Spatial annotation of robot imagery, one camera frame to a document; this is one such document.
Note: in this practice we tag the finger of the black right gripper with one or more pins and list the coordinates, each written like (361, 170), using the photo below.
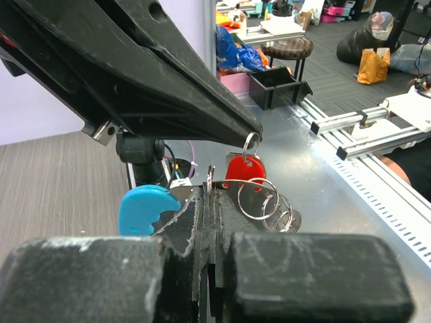
(161, 67)
(134, 111)

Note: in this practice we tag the round brown stool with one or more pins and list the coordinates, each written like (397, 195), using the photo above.
(291, 49)

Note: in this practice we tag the black storage bin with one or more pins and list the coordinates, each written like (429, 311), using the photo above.
(275, 88)

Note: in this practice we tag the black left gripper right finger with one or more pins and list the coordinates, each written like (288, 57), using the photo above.
(276, 277)

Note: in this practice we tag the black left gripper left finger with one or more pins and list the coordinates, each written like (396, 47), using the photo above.
(109, 279)

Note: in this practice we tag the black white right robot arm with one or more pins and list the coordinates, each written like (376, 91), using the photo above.
(125, 69)

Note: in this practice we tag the blue key tag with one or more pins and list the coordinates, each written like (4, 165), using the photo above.
(141, 207)

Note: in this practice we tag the black garbage bag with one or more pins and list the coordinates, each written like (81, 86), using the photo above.
(375, 33)

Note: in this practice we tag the slotted white cable duct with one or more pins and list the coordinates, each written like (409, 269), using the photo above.
(405, 211)

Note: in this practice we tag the blue plastic bag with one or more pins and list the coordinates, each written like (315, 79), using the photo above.
(233, 57)

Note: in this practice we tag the key with red tag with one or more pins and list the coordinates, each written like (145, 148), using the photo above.
(247, 165)

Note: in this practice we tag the orange paper bag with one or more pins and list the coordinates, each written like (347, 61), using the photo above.
(374, 65)

